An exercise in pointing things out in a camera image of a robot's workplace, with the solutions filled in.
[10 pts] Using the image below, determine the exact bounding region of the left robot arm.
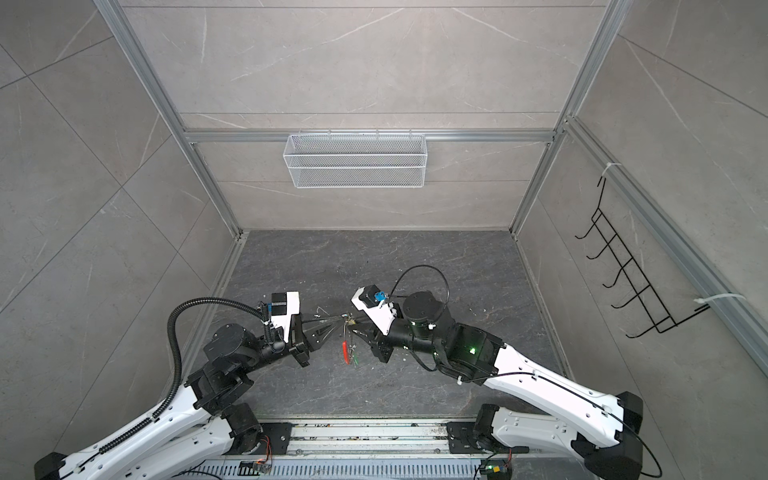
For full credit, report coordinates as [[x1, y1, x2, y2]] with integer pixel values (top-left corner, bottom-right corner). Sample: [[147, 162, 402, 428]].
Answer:
[[34, 315, 349, 479]]

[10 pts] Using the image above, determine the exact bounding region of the black wire hook rack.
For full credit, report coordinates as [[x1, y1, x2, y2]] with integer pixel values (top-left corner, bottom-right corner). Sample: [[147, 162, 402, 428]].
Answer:
[[574, 177, 711, 340]]

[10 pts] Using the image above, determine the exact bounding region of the left black corrugated cable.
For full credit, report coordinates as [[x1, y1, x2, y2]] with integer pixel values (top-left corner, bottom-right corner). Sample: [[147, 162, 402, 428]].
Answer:
[[95, 298, 268, 457]]

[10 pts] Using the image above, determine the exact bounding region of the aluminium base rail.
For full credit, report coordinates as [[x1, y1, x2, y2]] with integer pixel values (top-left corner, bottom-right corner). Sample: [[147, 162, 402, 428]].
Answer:
[[191, 418, 601, 480]]

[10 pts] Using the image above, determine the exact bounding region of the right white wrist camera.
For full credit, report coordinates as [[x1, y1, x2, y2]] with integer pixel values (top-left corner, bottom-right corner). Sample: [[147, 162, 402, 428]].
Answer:
[[351, 285, 396, 335]]

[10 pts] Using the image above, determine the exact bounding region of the white wire mesh basket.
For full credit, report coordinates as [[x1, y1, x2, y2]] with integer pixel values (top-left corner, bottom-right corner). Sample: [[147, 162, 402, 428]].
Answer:
[[283, 133, 428, 189]]

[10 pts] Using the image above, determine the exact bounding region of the right black camera cable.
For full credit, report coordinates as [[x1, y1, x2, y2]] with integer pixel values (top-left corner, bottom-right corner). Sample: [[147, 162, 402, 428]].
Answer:
[[388, 264, 451, 313]]

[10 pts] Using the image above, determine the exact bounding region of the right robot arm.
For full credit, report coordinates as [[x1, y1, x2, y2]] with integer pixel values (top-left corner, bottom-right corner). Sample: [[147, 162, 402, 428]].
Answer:
[[351, 285, 644, 479]]

